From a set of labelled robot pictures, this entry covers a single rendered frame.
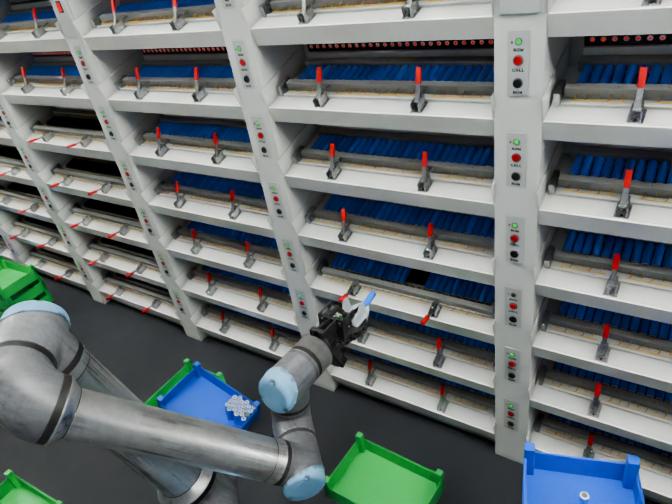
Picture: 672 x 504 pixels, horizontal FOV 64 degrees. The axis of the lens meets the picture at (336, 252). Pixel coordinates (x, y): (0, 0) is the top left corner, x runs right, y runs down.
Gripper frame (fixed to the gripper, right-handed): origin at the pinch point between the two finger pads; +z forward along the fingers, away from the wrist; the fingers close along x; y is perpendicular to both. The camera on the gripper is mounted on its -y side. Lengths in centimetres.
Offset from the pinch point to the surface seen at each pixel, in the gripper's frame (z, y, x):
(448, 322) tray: 16.6, -10.1, -17.0
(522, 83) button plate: 12, 57, -34
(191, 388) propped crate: -8, -54, 74
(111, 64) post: 18, 56, 102
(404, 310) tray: 16.8, -10.4, -3.4
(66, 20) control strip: 10, 71, 107
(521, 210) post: 13.7, 29.0, -35.1
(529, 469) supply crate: -19, -10, -49
